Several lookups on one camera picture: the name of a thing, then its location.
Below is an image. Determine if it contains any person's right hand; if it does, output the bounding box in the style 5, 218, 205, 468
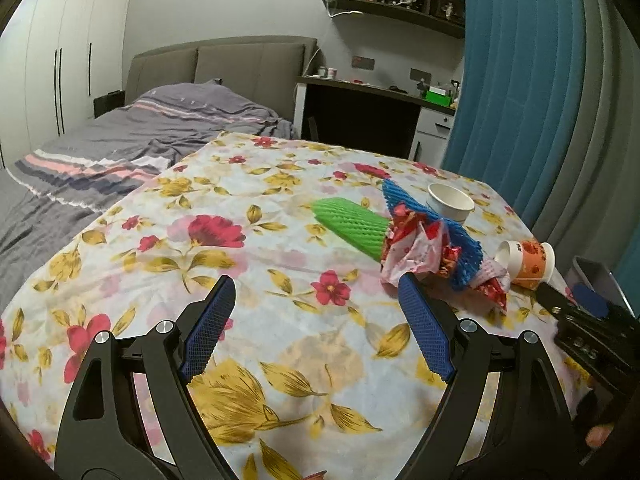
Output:
584, 422, 617, 451

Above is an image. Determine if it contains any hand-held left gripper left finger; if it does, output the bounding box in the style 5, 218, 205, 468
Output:
54, 275, 238, 480

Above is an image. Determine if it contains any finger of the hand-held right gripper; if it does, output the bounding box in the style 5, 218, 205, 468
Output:
572, 283, 610, 320
536, 283, 581, 320

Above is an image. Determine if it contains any grey striped blanket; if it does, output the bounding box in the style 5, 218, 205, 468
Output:
0, 78, 302, 307

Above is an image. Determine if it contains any grey plastic bin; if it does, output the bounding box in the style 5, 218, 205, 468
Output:
572, 255, 629, 312

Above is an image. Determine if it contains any small pink red wrapper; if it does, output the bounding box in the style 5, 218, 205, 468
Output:
471, 260, 512, 314

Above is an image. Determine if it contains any green foam net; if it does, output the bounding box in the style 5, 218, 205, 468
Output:
309, 198, 397, 257

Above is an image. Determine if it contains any white cable under shelf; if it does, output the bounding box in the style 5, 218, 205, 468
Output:
324, 0, 369, 17

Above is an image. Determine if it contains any teal curtain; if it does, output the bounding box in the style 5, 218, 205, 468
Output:
440, 0, 640, 292

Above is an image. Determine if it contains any floral bed sheet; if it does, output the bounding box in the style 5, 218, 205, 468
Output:
0, 130, 603, 480

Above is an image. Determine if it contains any grey padded headboard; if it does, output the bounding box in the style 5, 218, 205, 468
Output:
123, 35, 320, 139

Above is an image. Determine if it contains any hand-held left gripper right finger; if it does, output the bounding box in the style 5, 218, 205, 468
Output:
397, 271, 577, 480

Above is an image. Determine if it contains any black bedside table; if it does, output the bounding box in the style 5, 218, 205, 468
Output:
93, 89, 127, 120

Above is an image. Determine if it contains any white wardrobe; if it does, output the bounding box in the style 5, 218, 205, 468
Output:
0, 0, 142, 172

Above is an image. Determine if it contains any white paper cup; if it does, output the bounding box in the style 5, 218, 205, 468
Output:
426, 182, 476, 224

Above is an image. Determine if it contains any blue foam net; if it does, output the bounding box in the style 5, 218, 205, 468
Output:
381, 179, 487, 292

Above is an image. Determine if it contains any orange flower print paper cup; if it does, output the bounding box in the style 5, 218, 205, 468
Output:
494, 239, 557, 289

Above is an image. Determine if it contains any dark desk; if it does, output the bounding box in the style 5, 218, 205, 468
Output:
295, 75, 459, 162

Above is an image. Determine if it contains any white drawer unit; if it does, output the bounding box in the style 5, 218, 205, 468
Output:
409, 105, 457, 165

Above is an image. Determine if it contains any grey curtain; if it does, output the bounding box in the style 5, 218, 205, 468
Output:
531, 0, 640, 267

